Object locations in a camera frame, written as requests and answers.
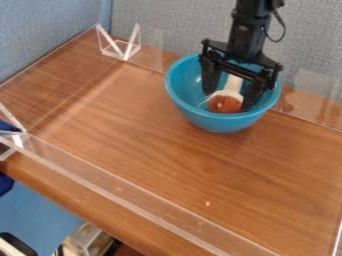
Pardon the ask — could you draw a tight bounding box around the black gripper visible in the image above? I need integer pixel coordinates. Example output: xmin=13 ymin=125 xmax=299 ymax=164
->
xmin=198 ymin=38 xmax=283 ymax=112

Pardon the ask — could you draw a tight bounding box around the brown and white toy mushroom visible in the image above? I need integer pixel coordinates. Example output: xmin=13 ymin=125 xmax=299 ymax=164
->
xmin=208 ymin=75 xmax=243 ymax=114

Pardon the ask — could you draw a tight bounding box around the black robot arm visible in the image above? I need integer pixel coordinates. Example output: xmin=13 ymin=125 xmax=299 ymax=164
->
xmin=198 ymin=0 xmax=285 ymax=111

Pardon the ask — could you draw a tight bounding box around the blue plastic bowl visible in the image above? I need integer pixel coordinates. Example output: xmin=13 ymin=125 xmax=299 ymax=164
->
xmin=164 ymin=52 xmax=281 ymax=133

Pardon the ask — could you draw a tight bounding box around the clear acrylic back barrier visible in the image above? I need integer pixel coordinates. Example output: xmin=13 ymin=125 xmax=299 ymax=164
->
xmin=94 ymin=23 xmax=342 ymax=133

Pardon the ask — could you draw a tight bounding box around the clear acrylic barrier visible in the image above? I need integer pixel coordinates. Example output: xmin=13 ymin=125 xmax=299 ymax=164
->
xmin=94 ymin=23 xmax=342 ymax=133
xmin=15 ymin=133 xmax=277 ymax=256

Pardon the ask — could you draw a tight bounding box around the clear acrylic front barrier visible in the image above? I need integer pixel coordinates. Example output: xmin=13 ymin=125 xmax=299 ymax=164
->
xmin=15 ymin=133 xmax=277 ymax=256

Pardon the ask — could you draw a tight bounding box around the beige box under table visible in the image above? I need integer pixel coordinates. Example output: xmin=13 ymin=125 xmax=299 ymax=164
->
xmin=53 ymin=223 xmax=113 ymax=256

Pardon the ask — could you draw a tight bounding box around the blue cloth object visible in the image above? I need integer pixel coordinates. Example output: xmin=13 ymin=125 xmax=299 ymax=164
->
xmin=0 ymin=119 xmax=21 ymax=196

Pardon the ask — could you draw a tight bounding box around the black and white object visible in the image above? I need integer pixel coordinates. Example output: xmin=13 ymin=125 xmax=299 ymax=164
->
xmin=0 ymin=232 xmax=37 ymax=256

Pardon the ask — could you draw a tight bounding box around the black cable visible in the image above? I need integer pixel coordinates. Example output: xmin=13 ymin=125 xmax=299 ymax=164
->
xmin=261 ymin=6 xmax=287 ymax=44

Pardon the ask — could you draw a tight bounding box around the clear acrylic corner bracket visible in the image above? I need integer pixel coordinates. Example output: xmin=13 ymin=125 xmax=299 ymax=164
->
xmin=94 ymin=24 xmax=141 ymax=61

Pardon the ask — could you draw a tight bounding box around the clear acrylic left bracket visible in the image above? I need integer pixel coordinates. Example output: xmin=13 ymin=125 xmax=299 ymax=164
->
xmin=0 ymin=103 xmax=27 ymax=162

